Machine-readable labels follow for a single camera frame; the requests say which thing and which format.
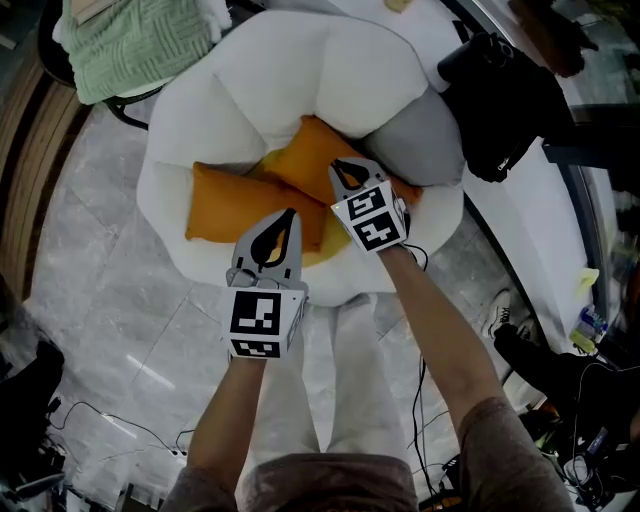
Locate yellow round seat cushion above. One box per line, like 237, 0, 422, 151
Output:
244, 148, 354, 270

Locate beige folded towel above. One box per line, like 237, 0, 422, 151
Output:
69, 0, 126, 24

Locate black backpack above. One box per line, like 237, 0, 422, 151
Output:
437, 32, 576, 184

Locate black shaker bottle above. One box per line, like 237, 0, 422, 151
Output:
437, 39, 494, 94

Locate orange pillow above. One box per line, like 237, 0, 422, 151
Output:
184, 160, 329, 254
262, 114, 424, 207

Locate dark wicker chair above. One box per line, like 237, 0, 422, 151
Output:
37, 0, 166, 132

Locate person's white trousers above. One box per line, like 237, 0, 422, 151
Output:
249, 293, 417, 457

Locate grey cushion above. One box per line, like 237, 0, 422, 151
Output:
362, 89, 466, 187

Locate clear bottle blue label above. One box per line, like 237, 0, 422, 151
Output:
572, 305, 610, 346

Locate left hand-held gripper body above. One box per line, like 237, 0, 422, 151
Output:
222, 267, 310, 360

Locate person's brown printed t-shirt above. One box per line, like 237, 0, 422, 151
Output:
159, 396, 576, 512

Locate green knitted blanket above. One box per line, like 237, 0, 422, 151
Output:
59, 0, 224, 106

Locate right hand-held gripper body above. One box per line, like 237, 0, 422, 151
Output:
330, 180, 412, 254

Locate pale yellow cloth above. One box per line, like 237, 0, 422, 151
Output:
574, 267, 600, 301

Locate person's right forearm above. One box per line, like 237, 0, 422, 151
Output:
380, 243, 507, 446

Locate person's left forearm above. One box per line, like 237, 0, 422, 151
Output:
187, 355, 266, 484

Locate long wooden slat bench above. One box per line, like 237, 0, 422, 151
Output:
0, 44, 96, 301

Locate white round lounge chair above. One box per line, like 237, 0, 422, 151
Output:
135, 9, 466, 307

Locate white window bench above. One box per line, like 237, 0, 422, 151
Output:
319, 0, 596, 346

